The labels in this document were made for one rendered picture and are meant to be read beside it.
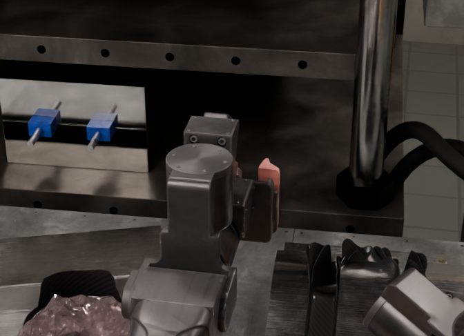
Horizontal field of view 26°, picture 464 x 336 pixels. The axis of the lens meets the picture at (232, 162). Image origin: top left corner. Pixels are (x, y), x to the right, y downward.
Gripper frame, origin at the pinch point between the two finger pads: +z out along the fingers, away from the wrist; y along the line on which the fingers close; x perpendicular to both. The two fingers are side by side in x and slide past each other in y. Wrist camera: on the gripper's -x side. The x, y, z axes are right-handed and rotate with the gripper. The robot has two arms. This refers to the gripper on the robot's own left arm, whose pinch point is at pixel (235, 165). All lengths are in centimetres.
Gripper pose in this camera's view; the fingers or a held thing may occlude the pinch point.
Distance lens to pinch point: 104.1
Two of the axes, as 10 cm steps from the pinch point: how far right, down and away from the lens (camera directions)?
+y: -9.8, -0.9, 1.6
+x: 0.0, 8.8, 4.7
